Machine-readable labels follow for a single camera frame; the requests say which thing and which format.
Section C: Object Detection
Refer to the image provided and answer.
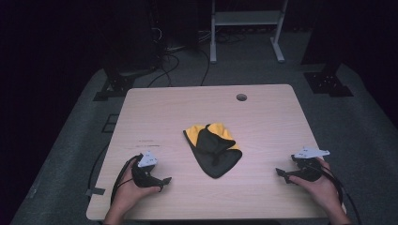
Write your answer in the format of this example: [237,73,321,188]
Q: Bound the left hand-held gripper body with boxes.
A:
[130,151,164,189]

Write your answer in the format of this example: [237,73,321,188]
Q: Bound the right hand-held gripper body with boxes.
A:
[290,146,331,184]

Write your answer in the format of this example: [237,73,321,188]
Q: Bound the black and yellow cloth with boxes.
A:
[182,122,243,180]

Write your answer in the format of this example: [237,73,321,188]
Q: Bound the person's left hand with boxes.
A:
[105,169,162,218]

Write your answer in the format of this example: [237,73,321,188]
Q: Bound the person's right hand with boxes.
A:
[288,157,344,218]

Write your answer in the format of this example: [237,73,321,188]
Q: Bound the grey tape strip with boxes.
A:
[84,187,106,197]

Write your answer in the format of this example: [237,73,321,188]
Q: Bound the black stand base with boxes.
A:
[92,57,159,102]
[301,60,355,98]

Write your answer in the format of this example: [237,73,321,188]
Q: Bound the white metal stand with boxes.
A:
[209,0,289,65]

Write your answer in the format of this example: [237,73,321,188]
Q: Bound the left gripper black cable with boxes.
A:
[110,154,144,204]

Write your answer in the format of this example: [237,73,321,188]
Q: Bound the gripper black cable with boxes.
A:
[110,154,144,204]
[317,163,363,225]

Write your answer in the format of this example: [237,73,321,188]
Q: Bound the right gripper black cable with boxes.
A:
[317,163,363,225]

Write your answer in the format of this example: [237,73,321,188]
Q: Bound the thin black floor cable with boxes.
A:
[87,141,111,192]

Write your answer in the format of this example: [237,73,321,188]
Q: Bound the black floor cables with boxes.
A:
[145,26,248,89]

